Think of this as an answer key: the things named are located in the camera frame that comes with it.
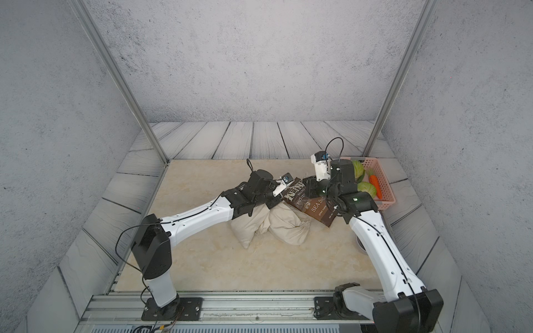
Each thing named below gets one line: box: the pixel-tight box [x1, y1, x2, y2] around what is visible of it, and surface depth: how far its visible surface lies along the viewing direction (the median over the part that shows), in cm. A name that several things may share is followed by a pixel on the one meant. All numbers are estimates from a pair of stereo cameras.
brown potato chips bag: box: [282, 176, 338, 228], surface depth 98 cm
